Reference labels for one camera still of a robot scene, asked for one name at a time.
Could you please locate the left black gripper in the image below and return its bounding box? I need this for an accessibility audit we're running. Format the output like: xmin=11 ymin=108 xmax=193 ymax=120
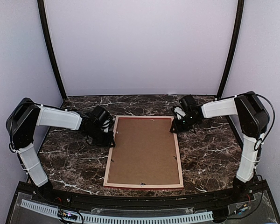
xmin=86 ymin=126 xmax=114 ymax=147

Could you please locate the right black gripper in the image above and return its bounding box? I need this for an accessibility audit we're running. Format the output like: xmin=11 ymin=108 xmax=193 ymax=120
xmin=171 ymin=114 xmax=199 ymax=133

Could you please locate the brown backing board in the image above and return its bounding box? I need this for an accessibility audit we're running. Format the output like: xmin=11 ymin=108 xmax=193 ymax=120
xmin=106 ymin=118 xmax=181 ymax=184

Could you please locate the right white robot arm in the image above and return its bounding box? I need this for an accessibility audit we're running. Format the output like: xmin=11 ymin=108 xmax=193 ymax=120
xmin=170 ymin=91 xmax=270 ymax=183

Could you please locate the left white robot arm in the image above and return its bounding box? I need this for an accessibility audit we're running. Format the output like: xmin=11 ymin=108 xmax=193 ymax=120
xmin=6 ymin=98 xmax=116 ymax=203

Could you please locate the small circuit board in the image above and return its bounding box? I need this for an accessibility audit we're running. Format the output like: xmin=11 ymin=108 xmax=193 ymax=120
xmin=57 ymin=210 xmax=78 ymax=222

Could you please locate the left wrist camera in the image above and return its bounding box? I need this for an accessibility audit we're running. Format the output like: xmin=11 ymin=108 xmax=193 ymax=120
xmin=91 ymin=106 xmax=112 ymax=126

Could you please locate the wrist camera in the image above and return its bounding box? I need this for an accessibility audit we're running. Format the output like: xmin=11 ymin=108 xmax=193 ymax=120
xmin=91 ymin=106 xmax=112 ymax=126
xmin=179 ymin=95 xmax=197 ymax=112

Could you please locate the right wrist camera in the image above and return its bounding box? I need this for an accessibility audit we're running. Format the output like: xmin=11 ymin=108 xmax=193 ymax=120
xmin=179 ymin=95 xmax=197 ymax=112

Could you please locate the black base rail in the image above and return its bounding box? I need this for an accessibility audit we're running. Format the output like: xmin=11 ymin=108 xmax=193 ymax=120
xmin=16 ymin=180 xmax=268 ymax=216

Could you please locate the white slotted cable duct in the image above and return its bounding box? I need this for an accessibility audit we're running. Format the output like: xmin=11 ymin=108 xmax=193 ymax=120
xmin=20 ymin=199 xmax=213 ymax=224

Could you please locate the right black corner post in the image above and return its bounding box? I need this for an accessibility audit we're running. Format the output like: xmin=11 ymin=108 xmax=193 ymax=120
xmin=216 ymin=0 xmax=245 ymax=101

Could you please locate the black corner post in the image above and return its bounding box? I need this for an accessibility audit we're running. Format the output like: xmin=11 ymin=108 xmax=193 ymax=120
xmin=37 ymin=0 xmax=67 ymax=101
xmin=216 ymin=0 xmax=245 ymax=101

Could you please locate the left black corner post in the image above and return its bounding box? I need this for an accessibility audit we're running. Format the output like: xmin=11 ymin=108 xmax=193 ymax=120
xmin=37 ymin=0 xmax=67 ymax=101

